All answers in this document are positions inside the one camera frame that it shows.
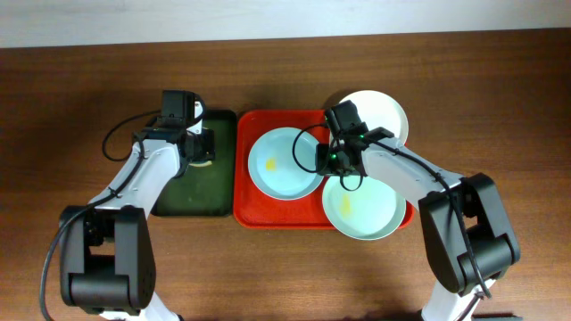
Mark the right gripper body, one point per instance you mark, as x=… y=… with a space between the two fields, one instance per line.
x=327 y=163

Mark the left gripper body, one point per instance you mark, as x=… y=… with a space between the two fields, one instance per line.
x=203 y=148

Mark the green and yellow sponge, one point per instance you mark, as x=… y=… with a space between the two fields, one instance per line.
x=200 y=164

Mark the pale green plate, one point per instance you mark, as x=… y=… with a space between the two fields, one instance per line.
x=371 y=212

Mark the light blue plate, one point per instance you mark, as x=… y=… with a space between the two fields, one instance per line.
x=272 y=167

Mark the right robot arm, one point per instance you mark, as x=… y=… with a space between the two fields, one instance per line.
x=469 y=240

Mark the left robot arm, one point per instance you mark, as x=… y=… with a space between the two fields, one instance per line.
x=107 y=265

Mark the dark green plastic tray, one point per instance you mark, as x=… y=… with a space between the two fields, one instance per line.
x=205 y=191

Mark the red plastic tray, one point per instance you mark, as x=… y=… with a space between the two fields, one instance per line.
x=251 y=207

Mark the white plate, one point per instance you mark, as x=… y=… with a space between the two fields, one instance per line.
x=377 y=109

